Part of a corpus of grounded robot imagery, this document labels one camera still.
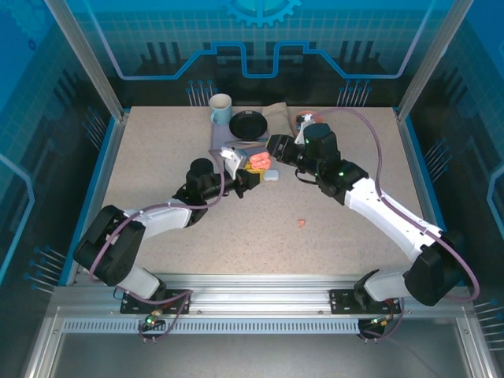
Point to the white earbud charging case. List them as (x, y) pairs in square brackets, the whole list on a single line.
[(271, 175)]

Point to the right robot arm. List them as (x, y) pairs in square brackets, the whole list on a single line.
[(386, 212)]

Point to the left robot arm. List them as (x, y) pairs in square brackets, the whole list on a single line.
[(157, 218)]

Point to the wooden chopstick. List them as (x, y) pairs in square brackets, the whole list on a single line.
[(265, 144), (254, 145)]

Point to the orange cup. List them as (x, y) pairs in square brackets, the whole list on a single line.
[(309, 118)]

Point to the beige folded cloth napkin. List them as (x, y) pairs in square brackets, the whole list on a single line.
[(277, 116)]

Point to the metal knife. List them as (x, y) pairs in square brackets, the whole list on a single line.
[(236, 141)]

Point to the black plate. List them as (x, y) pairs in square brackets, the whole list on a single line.
[(248, 125)]

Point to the lavender tray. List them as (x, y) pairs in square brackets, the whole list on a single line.
[(218, 134)]

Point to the light blue mug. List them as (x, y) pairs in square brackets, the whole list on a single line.
[(220, 112)]

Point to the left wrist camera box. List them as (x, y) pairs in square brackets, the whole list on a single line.
[(232, 157)]

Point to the aluminium mounting rail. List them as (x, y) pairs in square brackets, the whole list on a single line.
[(260, 293)]

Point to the aluminium frame post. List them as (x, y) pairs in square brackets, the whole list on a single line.
[(94, 67), (429, 67)]

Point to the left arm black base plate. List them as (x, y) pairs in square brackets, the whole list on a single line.
[(130, 305)]

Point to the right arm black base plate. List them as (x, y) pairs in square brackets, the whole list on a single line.
[(342, 301)]

